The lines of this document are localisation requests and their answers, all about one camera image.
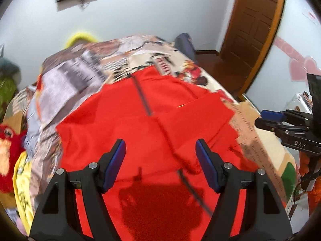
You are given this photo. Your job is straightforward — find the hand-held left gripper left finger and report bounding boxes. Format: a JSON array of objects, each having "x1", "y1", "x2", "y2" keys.
[{"x1": 29, "y1": 139, "x2": 126, "y2": 241}]

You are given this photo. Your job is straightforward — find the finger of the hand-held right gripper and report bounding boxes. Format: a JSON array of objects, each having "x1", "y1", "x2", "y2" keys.
[
  {"x1": 254, "y1": 118, "x2": 311, "y2": 133},
  {"x1": 260, "y1": 109, "x2": 311, "y2": 123}
]

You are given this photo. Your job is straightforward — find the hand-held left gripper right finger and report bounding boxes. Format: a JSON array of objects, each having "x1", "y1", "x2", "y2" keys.
[{"x1": 196, "y1": 139, "x2": 293, "y2": 241}]

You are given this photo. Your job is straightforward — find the red garment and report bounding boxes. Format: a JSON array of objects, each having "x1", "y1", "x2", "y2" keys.
[{"x1": 56, "y1": 65, "x2": 260, "y2": 241}]

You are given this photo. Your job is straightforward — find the person's right hand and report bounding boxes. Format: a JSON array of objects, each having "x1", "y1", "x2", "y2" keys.
[{"x1": 298, "y1": 152, "x2": 313, "y2": 177}]

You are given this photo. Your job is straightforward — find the white bag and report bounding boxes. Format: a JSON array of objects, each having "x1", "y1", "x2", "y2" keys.
[{"x1": 286, "y1": 93, "x2": 313, "y2": 114}]

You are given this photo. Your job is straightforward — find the wooden door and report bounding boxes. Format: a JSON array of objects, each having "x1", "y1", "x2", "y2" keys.
[{"x1": 219, "y1": 0, "x2": 287, "y2": 101}]

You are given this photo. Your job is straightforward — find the yellow shirt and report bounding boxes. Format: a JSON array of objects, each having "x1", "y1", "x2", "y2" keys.
[{"x1": 12, "y1": 152, "x2": 36, "y2": 229}]

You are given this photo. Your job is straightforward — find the red plush toy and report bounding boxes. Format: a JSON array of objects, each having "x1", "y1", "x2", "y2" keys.
[{"x1": 0, "y1": 123, "x2": 28, "y2": 194}]

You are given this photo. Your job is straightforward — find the printed blanket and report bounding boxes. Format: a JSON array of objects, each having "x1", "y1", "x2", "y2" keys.
[{"x1": 5, "y1": 35, "x2": 299, "y2": 231}]

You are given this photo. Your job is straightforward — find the cardboard piece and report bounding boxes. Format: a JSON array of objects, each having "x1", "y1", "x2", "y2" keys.
[{"x1": 4, "y1": 112, "x2": 27, "y2": 133}]

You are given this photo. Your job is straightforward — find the green cloth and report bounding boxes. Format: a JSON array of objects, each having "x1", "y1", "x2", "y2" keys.
[{"x1": 0, "y1": 77, "x2": 18, "y2": 116}]

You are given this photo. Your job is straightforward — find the yellow foam tube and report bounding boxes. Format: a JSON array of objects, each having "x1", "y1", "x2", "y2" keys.
[{"x1": 66, "y1": 31, "x2": 98, "y2": 49}]

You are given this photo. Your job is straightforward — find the pink heart wall stickers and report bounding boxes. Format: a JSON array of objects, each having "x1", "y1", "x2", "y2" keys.
[{"x1": 274, "y1": 36, "x2": 321, "y2": 82}]

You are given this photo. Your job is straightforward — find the red wall sticker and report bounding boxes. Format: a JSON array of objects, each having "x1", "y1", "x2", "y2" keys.
[{"x1": 302, "y1": 9, "x2": 318, "y2": 21}]

